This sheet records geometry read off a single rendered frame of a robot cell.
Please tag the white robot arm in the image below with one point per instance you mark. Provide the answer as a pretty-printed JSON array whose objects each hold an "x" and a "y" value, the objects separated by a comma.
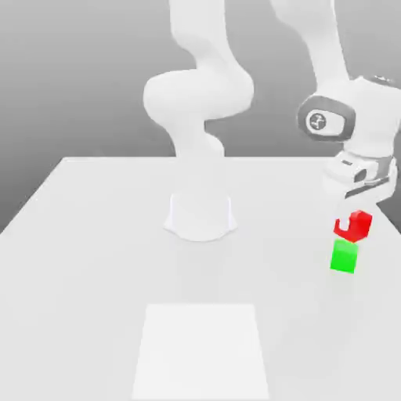
[{"x": 200, "y": 94}]

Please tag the small green cube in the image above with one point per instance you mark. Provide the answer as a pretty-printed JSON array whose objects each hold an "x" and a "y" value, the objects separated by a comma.
[{"x": 343, "y": 258}]

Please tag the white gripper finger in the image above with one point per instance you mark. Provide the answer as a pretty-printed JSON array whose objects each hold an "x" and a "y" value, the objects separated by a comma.
[{"x": 344, "y": 216}]

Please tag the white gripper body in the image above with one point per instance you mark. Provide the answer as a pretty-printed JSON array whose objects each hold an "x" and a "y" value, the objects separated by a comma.
[{"x": 383, "y": 191}]

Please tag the small red cube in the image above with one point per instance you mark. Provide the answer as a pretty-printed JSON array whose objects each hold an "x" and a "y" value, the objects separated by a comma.
[{"x": 361, "y": 224}]

